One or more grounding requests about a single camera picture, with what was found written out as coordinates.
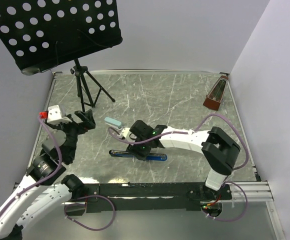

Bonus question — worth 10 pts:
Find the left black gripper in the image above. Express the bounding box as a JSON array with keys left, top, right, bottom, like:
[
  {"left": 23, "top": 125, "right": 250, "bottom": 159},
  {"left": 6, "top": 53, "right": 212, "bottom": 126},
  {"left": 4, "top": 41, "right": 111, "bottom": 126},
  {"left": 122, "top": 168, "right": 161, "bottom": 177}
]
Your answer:
[{"left": 45, "top": 108, "right": 95, "bottom": 161}]

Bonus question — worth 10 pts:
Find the blue black stapler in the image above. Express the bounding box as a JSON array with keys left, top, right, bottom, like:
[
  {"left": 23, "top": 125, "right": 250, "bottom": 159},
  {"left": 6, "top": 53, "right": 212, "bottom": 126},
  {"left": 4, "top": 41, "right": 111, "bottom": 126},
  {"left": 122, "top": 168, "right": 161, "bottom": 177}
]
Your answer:
[{"left": 108, "top": 149, "right": 168, "bottom": 162}]

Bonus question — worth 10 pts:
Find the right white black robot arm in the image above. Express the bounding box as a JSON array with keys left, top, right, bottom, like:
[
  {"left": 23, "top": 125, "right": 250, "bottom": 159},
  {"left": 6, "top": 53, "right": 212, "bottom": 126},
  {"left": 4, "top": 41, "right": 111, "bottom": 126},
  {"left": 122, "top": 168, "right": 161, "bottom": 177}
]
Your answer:
[{"left": 126, "top": 120, "right": 241, "bottom": 199}]

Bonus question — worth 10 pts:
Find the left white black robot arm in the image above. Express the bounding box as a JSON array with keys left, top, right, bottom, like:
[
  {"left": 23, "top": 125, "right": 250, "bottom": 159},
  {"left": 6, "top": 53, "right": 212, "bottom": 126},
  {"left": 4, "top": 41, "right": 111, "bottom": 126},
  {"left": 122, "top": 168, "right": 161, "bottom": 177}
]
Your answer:
[{"left": 0, "top": 108, "right": 96, "bottom": 240}]

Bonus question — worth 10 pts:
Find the light blue white stapler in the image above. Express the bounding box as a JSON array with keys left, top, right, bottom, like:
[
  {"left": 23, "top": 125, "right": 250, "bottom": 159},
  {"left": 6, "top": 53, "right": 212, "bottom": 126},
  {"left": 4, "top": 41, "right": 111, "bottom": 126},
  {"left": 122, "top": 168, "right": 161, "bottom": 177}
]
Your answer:
[{"left": 104, "top": 116, "right": 123, "bottom": 130}]

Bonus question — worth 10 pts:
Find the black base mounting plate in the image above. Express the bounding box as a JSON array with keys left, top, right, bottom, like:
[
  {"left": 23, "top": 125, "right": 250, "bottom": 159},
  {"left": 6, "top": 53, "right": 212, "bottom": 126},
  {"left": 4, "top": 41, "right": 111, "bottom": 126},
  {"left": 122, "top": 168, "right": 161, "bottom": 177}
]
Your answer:
[{"left": 65, "top": 182, "right": 232, "bottom": 213}]

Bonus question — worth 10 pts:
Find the brown wooden metronome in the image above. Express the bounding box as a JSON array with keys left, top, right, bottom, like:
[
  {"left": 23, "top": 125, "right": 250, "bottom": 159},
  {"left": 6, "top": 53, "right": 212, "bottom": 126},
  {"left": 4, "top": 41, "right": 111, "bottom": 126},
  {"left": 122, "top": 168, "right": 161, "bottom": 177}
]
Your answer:
[{"left": 203, "top": 75, "right": 229, "bottom": 111}]

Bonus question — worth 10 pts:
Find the black music stand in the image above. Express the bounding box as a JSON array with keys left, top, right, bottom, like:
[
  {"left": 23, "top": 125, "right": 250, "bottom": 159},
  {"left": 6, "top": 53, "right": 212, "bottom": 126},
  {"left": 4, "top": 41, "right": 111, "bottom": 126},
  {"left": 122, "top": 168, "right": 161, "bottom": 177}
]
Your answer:
[{"left": 0, "top": 0, "right": 124, "bottom": 113}]

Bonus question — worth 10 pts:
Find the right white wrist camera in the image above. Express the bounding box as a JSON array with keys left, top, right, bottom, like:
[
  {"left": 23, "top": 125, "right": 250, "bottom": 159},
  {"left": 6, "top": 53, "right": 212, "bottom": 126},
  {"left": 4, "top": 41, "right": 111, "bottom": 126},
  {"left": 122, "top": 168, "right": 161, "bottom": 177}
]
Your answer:
[{"left": 119, "top": 127, "right": 131, "bottom": 140}]

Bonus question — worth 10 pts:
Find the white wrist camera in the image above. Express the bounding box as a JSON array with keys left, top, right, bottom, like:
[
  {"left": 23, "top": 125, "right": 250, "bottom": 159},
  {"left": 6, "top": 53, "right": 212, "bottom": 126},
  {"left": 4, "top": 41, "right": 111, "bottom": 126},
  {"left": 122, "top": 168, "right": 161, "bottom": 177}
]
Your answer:
[
  {"left": 38, "top": 104, "right": 72, "bottom": 125},
  {"left": 119, "top": 127, "right": 131, "bottom": 140}
]

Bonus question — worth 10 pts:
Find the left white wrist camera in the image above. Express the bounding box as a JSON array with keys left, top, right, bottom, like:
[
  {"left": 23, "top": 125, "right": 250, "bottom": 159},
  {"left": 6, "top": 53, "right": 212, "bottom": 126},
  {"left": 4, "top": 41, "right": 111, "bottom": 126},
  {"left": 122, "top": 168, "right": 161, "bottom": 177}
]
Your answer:
[{"left": 38, "top": 104, "right": 72, "bottom": 125}]

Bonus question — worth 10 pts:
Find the aluminium frame rail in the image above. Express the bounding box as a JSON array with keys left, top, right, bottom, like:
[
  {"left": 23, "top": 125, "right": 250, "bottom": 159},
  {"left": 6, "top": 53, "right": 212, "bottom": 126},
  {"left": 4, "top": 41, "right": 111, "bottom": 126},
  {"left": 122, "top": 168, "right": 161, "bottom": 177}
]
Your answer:
[{"left": 230, "top": 181, "right": 274, "bottom": 202}]

